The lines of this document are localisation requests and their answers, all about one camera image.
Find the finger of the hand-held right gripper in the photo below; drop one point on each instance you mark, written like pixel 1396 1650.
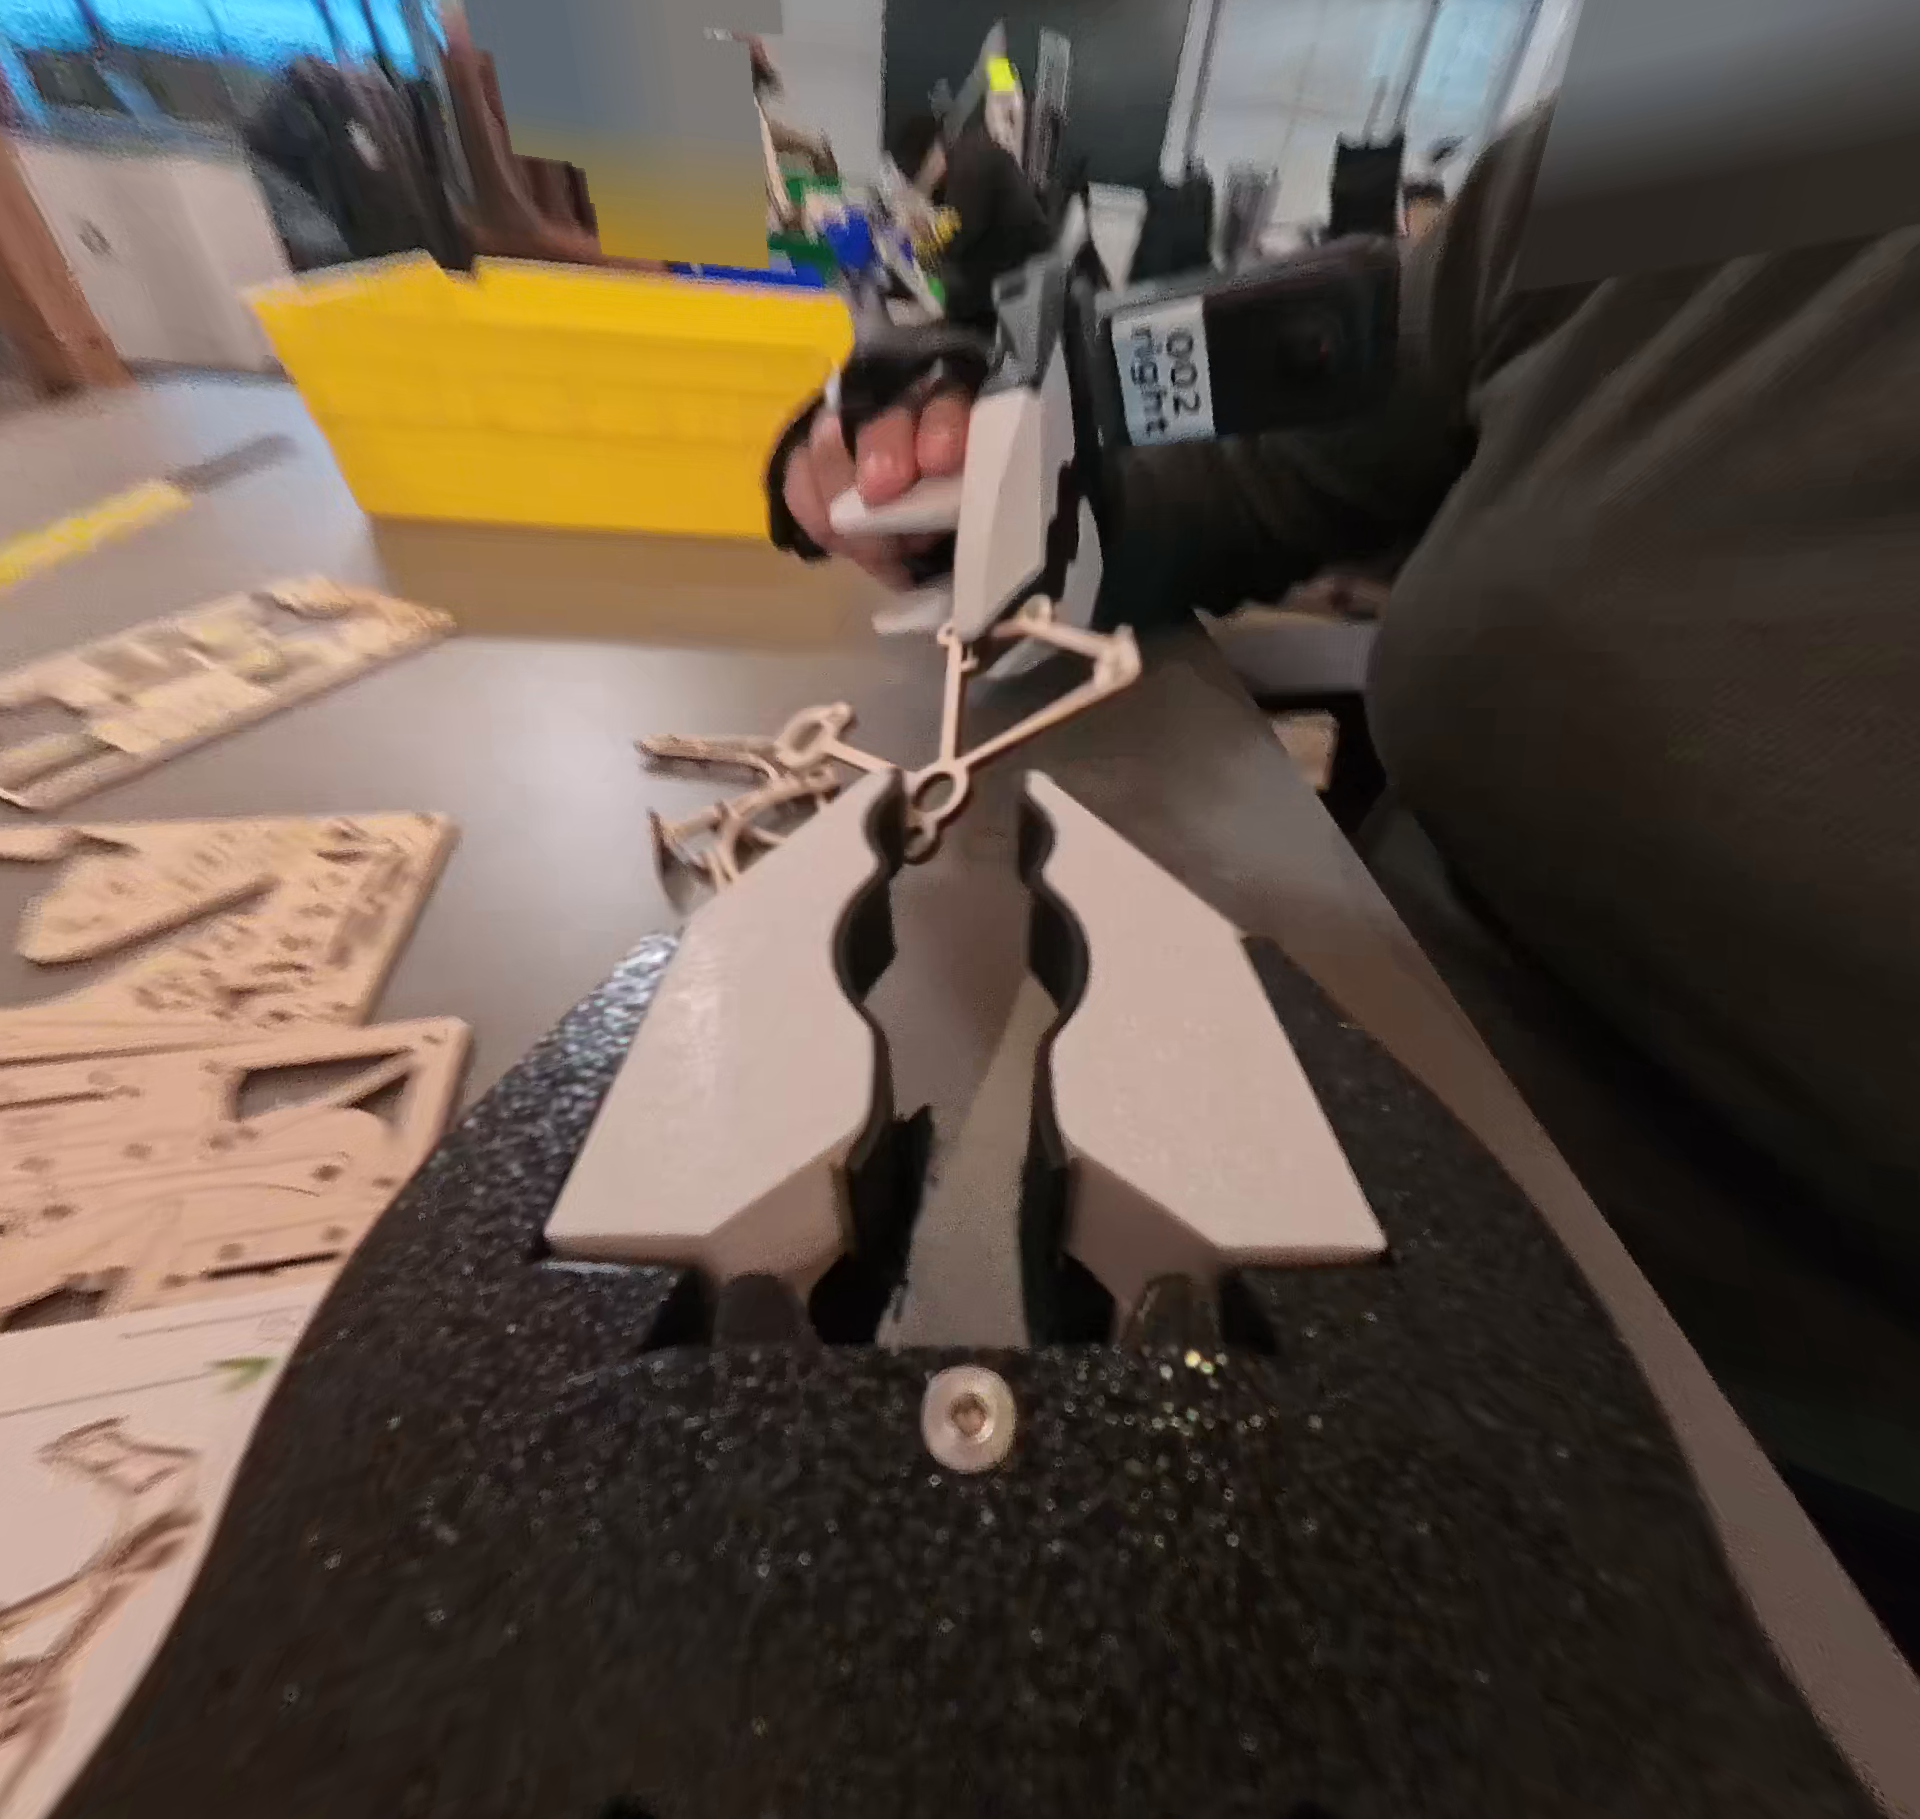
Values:
pixel 1013 513
pixel 1041 655

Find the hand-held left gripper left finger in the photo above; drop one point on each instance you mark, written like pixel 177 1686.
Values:
pixel 719 1068

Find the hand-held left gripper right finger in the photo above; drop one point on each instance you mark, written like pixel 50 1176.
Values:
pixel 1199 1083

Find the triangular wooden linkage part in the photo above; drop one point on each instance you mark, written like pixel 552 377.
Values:
pixel 1036 716

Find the curved wooden model part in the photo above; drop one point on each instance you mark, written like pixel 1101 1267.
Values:
pixel 756 798

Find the person's right forearm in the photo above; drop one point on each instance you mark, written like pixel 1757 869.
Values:
pixel 1574 409

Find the person's right hand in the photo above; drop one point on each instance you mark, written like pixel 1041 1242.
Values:
pixel 885 461

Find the blue storage bin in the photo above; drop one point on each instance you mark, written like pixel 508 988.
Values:
pixel 751 273

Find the yellow plastic bin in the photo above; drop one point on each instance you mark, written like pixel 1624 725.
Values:
pixel 570 395

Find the person's torso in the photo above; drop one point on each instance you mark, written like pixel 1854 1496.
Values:
pixel 1680 949

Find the laser-cut wooden sheet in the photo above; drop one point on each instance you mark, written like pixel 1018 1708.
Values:
pixel 224 904
pixel 181 665
pixel 181 1173

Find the printed instruction sheet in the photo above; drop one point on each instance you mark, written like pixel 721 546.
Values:
pixel 105 1548

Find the yellow tape strip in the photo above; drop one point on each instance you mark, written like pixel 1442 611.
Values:
pixel 82 528

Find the white cabinet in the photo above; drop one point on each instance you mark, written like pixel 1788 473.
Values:
pixel 150 251

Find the black wall screen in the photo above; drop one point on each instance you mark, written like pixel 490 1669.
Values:
pixel 1036 34

